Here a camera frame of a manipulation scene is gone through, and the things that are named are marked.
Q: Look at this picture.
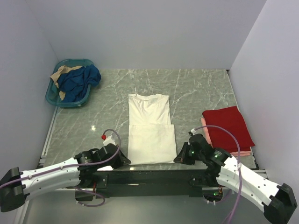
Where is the folded red t-shirt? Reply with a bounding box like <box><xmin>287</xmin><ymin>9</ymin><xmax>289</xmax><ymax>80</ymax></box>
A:
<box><xmin>202</xmin><ymin>106</ymin><xmax>255</xmax><ymax>153</ymax></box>

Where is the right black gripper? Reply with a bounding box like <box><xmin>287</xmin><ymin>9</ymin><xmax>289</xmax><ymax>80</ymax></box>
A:
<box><xmin>174</xmin><ymin>142</ymin><xmax>204</xmax><ymax>165</ymax></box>

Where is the tan t-shirt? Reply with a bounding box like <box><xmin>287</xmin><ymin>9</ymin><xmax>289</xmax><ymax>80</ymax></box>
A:
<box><xmin>50</xmin><ymin>65</ymin><xmax>83</xmax><ymax>103</ymax></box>

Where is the blue t-shirt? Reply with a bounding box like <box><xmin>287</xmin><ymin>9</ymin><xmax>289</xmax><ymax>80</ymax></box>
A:
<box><xmin>51</xmin><ymin>64</ymin><xmax>101</xmax><ymax>103</ymax></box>

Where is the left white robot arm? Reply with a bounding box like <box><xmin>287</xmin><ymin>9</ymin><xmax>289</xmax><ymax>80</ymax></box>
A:
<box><xmin>0</xmin><ymin>143</ymin><xmax>131</xmax><ymax>212</ymax></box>

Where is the aluminium rail frame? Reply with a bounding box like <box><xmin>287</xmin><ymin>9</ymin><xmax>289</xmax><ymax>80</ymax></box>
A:
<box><xmin>13</xmin><ymin>107</ymin><xmax>283</xmax><ymax>224</ymax></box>

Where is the cream white t-shirt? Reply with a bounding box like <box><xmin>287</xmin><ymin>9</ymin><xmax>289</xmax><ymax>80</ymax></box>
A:
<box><xmin>128</xmin><ymin>94</ymin><xmax>177</xmax><ymax>165</ymax></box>

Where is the teal plastic laundry basket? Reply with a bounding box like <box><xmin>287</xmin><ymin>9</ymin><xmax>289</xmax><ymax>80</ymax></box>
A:
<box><xmin>45</xmin><ymin>59</ymin><xmax>94</xmax><ymax>108</ymax></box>

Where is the black base beam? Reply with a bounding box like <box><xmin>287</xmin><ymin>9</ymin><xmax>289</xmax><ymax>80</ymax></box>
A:
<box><xmin>65</xmin><ymin>170</ymin><xmax>234</xmax><ymax>201</ymax></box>

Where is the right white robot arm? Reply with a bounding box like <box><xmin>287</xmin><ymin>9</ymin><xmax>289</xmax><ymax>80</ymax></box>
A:
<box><xmin>174</xmin><ymin>134</ymin><xmax>297</xmax><ymax>224</ymax></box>

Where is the folded pink t-shirt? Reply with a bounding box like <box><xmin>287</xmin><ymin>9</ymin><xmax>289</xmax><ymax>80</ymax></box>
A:
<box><xmin>200</xmin><ymin>117</ymin><xmax>252</xmax><ymax>156</ymax></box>

